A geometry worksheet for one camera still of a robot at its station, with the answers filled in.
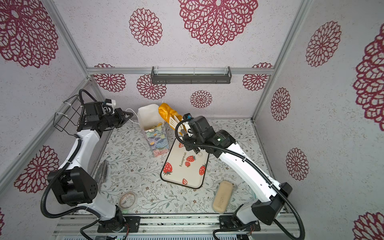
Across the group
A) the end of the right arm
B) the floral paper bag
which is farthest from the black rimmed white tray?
the end of the right arm

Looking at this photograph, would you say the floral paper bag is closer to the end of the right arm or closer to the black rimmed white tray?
the black rimmed white tray

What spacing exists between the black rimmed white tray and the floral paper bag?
0.27 feet

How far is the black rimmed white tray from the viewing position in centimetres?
89

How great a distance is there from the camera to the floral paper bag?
0.85 m
